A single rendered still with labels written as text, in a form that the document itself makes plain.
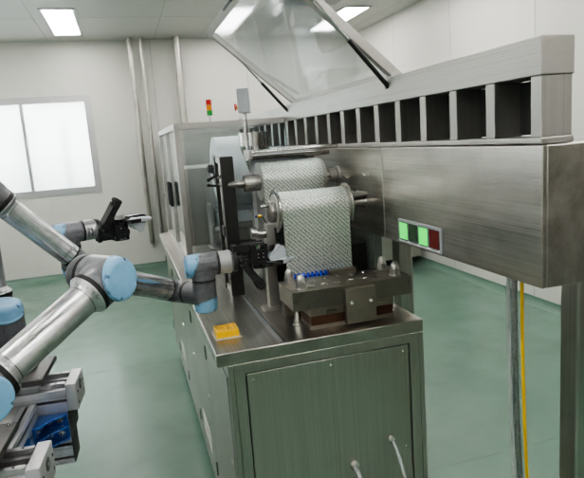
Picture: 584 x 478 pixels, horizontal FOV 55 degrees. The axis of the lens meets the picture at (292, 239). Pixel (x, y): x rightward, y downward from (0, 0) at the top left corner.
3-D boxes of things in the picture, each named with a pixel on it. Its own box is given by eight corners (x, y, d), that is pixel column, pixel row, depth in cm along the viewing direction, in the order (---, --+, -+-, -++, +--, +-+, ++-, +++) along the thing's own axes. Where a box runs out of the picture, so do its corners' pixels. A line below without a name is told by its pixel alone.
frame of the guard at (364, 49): (199, 41, 266) (208, 27, 266) (289, 115, 283) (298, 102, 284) (251, -34, 158) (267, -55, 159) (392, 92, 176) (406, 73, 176)
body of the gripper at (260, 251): (269, 243, 184) (232, 248, 181) (271, 268, 185) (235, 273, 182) (264, 239, 191) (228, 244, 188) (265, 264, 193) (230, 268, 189)
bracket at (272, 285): (260, 308, 203) (252, 224, 198) (277, 305, 205) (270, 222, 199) (263, 312, 198) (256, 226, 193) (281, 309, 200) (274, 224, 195)
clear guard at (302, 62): (211, 33, 263) (212, 32, 263) (295, 101, 279) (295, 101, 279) (267, -39, 163) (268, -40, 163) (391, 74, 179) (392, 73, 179)
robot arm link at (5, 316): (-10, 351, 173) (-17, 308, 170) (-17, 340, 183) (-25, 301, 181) (32, 340, 180) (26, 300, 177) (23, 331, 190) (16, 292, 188)
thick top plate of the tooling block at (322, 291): (279, 299, 188) (278, 281, 186) (389, 282, 198) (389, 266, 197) (293, 312, 172) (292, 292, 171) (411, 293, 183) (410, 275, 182)
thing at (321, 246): (287, 280, 192) (283, 226, 189) (352, 270, 198) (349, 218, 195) (287, 280, 191) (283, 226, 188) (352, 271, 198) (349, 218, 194)
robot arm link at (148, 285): (44, 289, 157) (171, 307, 197) (67, 292, 151) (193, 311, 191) (52, 248, 159) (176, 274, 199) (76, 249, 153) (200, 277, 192)
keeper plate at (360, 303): (345, 322, 178) (342, 288, 176) (374, 317, 181) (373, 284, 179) (348, 324, 175) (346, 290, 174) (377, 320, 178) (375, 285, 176)
